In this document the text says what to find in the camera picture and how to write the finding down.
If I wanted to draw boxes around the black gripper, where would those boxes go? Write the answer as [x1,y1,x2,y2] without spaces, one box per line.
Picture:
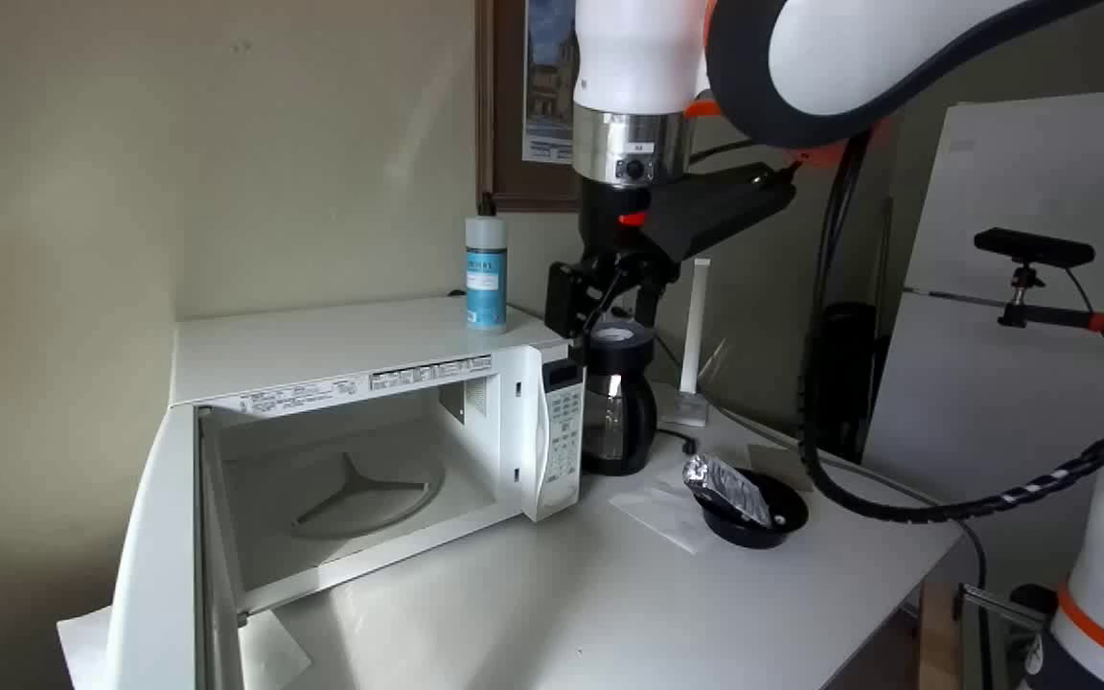
[543,179,679,337]

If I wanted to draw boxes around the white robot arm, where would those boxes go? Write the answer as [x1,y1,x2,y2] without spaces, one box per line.
[543,0,1104,690]

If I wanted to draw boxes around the white microwave oven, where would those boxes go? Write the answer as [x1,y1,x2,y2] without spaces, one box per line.
[171,298,584,616]

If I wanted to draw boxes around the white microwave door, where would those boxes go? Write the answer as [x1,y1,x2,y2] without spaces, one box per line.
[107,408,244,690]

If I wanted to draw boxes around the blue white squeeze bottle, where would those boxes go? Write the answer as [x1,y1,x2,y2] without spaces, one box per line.
[464,192,505,328]

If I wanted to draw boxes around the white paper towel holder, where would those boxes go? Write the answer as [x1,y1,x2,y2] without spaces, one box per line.
[679,255,712,425]

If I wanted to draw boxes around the wood framed notice board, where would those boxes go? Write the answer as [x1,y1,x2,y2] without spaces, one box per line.
[475,0,579,209]

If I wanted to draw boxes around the snack wrappers in bowl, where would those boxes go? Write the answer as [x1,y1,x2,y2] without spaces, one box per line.
[682,456,771,525]

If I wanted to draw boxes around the white paper towel sheet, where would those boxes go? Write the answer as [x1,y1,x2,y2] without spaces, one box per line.
[611,468,711,554]

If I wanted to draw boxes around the black bowl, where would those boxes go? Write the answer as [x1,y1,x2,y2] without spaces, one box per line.
[693,471,810,548]

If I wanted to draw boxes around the white refrigerator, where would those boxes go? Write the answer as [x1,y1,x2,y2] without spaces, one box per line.
[861,86,1104,607]

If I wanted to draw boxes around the black camera on stand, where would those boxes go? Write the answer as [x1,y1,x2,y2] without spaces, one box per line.
[900,227,1104,340]

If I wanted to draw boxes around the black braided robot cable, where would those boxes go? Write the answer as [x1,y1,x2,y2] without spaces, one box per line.
[796,125,1104,525]

